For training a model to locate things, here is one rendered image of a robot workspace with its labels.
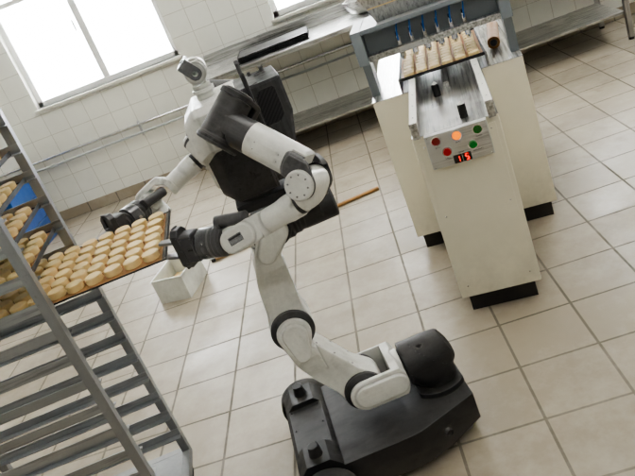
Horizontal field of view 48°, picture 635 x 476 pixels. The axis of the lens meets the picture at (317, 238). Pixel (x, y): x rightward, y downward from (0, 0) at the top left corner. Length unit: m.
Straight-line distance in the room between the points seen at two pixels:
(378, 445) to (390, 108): 1.71
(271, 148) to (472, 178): 1.27
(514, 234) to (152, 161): 4.50
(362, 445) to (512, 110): 1.81
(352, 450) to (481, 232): 1.07
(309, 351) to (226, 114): 0.84
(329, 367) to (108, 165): 4.88
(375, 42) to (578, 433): 1.97
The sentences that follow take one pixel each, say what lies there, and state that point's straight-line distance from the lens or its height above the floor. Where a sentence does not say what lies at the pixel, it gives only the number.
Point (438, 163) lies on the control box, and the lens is 2.79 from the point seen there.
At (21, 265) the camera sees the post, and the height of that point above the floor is 1.19.
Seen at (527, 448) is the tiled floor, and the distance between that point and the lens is 2.48.
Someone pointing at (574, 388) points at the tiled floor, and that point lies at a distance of 2.66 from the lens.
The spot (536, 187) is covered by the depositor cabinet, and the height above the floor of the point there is 0.18.
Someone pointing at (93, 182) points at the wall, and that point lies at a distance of 7.06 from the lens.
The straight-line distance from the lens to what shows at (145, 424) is 2.76.
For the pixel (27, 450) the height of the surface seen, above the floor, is 0.42.
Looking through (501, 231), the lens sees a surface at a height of 0.35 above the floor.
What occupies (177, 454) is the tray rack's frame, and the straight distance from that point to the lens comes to 2.84.
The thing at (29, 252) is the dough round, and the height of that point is 1.15.
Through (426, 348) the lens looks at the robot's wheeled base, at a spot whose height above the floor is 0.34.
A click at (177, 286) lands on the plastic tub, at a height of 0.09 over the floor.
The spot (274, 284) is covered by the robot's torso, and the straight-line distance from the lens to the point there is 2.20.
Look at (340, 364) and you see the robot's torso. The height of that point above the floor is 0.41.
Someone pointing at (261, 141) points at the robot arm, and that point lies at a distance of 1.77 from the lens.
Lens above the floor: 1.71
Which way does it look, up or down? 23 degrees down
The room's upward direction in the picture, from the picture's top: 22 degrees counter-clockwise
